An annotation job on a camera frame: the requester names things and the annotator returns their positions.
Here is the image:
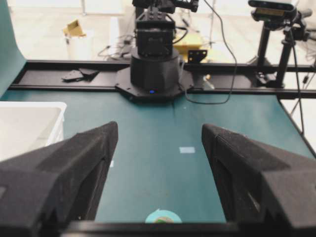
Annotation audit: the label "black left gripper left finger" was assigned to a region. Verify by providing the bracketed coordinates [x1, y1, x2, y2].
[0, 121, 118, 237]

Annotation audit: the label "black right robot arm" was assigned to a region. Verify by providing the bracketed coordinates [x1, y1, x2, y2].
[115, 0, 198, 101]

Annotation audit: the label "white plastic basket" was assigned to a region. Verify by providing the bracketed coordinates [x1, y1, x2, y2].
[0, 101, 67, 161]

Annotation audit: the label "yellow box behind robot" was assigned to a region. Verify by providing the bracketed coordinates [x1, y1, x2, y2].
[174, 33, 204, 54]

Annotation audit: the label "small white tape patch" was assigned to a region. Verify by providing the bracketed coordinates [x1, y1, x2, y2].
[179, 147, 196, 154]

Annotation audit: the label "black aluminium frame rail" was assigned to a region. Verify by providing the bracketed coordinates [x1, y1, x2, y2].
[9, 60, 316, 101]

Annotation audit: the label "black cable on table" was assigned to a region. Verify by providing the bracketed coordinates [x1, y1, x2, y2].
[184, 0, 238, 105]

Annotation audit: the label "black camera stand pole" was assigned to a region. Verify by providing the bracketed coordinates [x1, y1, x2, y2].
[252, 10, 312, 88]

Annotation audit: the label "cardboard box on bin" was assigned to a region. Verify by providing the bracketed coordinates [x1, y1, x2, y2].
[63, 19, 86, 37]

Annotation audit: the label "black flat bracket pieces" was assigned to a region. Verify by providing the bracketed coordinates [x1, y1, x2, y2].
[61, 68, 100, 82]

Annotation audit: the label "light green tape roll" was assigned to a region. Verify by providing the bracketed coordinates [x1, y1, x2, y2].
[145, 209, 182, 224]

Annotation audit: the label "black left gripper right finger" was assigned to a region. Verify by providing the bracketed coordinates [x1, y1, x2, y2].
[201, 123, 316, 237]

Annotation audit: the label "black camera on stand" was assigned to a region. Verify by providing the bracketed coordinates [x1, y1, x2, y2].
[247, 0, 299, 24]

